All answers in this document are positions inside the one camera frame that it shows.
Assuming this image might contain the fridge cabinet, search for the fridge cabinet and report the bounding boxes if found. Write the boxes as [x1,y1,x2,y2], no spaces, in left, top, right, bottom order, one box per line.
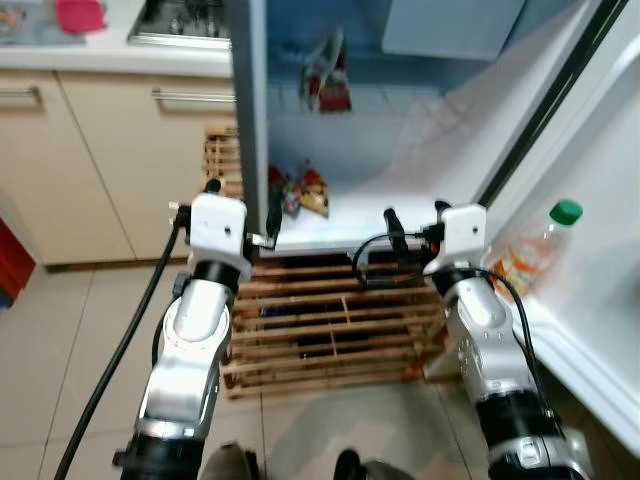
[228,0,626,259]

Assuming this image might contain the white fridge shelf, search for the white fridge shelf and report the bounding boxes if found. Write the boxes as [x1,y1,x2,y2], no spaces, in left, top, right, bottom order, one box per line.
[268,78,471,121]

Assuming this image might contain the white fridge door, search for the white fridge door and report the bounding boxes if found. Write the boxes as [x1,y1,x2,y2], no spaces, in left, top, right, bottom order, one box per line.
[480,0,640,456]

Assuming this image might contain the small dark red snack pack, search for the small dark red snack pack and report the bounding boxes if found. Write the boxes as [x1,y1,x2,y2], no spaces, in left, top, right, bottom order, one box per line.
[268,165,301,214]

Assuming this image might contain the small yellow red snack pack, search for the small yellow red snack pack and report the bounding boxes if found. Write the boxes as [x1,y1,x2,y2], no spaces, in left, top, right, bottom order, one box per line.
[295,163,331,216]

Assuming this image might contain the green-capped plastic bottle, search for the green-capped plastic bottle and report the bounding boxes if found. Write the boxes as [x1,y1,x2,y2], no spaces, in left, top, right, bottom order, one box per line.
[495,198,584,301]

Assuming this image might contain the wooden wine rack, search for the wooden wine rack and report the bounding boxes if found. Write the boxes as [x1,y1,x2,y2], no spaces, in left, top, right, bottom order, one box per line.
[203,125,451,399]

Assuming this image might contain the red white snack bag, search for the red white snack bag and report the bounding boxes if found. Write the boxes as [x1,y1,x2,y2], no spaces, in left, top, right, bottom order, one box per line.
[300,28,353,114]

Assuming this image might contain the steel gas hob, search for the steel gas hob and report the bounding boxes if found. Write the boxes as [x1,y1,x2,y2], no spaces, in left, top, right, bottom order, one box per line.
[127,0,233,49]

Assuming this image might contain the white freezer compartment flap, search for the white freezer compartment flap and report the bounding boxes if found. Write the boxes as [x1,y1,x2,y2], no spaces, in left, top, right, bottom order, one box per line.
[382,0,528,61]

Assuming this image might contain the orange red flat item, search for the orange red flat item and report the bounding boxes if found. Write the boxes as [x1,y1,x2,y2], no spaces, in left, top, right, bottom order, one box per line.
[0,215,37,303]

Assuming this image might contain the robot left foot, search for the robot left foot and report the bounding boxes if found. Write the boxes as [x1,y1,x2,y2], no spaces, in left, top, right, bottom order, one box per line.
[198,443,263,480]

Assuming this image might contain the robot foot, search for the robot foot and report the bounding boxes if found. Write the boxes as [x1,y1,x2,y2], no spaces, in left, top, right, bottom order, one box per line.
[335,450,421,480]
[198,443,263,480]

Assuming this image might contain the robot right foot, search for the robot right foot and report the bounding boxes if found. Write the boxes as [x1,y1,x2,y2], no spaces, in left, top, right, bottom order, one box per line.
[335,450,421,480]

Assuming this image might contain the grey cloth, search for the grey cloth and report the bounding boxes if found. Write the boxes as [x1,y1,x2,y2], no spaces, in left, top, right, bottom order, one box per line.
[0,0,63,46]

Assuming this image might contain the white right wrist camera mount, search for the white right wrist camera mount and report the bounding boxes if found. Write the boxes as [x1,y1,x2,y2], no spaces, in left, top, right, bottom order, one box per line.
[423,203,489,276]

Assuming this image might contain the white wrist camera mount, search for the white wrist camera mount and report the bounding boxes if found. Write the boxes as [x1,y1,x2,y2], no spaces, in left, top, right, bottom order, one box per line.
[187,192,251,285]
[423,203,489,276]

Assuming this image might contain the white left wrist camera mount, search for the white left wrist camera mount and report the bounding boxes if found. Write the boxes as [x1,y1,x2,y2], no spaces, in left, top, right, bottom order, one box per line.
[187,192,251,285]

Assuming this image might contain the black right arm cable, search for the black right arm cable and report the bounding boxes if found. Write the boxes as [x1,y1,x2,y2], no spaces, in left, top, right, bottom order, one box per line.
[350,230,561,451]

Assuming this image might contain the steel cabinet handle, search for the steel cabinet handle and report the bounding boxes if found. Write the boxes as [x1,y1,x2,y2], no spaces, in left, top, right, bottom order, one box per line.
[152,88,236,109]
[0,87,43,106]

